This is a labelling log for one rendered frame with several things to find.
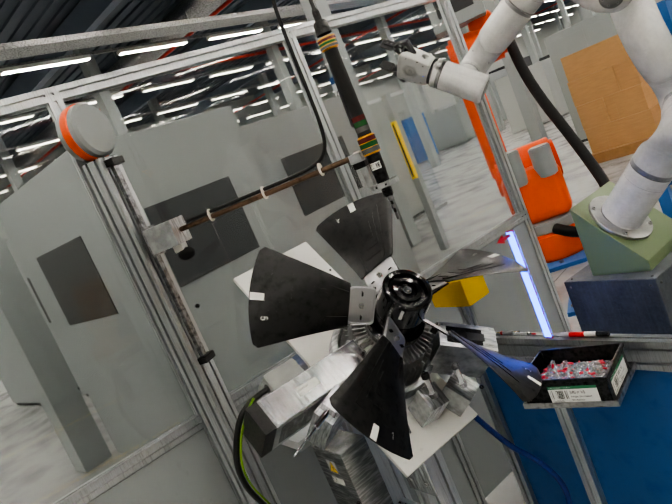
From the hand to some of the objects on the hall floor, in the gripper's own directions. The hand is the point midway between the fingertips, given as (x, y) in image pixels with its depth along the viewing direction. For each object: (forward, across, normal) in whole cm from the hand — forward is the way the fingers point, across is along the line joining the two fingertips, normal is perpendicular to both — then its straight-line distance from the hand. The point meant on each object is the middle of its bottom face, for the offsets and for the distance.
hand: (384, 54), depth 180 cm
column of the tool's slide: (-67, -97, +160) cm, 198 cm away
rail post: (-113, -103, +92) cm, 178 cm away
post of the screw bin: (-134, -63, +107) cm, 183 cm away
